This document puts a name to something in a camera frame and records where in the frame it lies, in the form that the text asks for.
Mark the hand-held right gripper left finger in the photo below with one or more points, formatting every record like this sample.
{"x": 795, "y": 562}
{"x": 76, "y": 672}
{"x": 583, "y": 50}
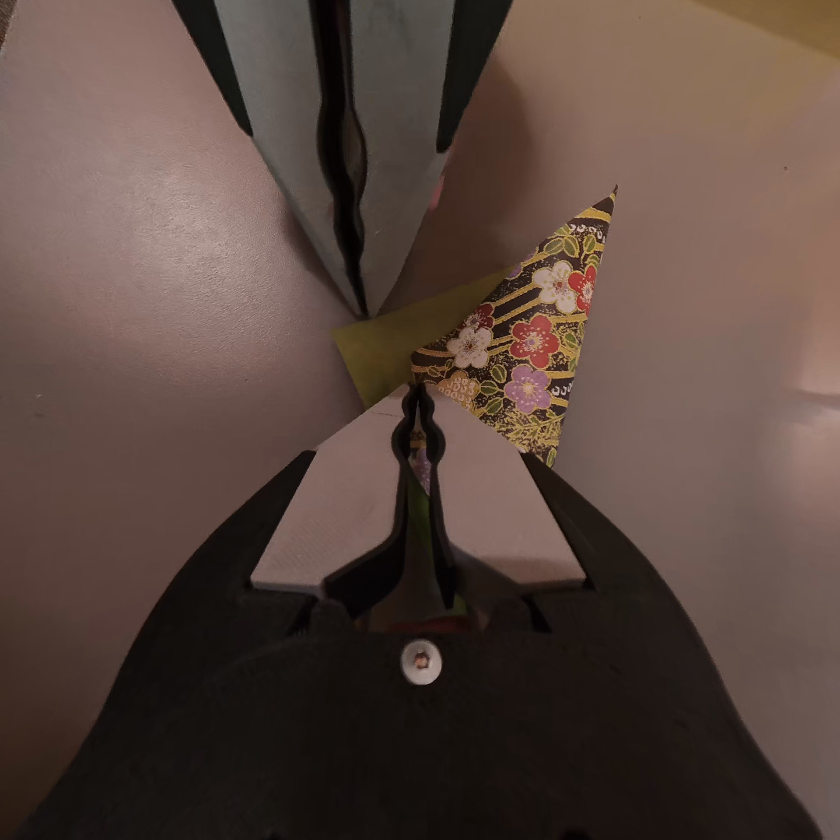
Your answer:
{"x": 334, "y": 512}

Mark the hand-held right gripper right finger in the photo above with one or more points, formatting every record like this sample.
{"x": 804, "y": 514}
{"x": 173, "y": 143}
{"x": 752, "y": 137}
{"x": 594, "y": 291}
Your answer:
{"x": 499, "y": 518}

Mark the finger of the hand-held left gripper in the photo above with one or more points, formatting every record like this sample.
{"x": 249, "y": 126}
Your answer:
{"x": 275, "y": 98}
{"x": 400, "y": 98}

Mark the floral origami paper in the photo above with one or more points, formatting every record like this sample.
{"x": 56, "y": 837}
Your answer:
{"x": 531, "y": 341}

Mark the yellow board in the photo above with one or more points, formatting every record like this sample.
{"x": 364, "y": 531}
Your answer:
{"x": 787, "y": 16}

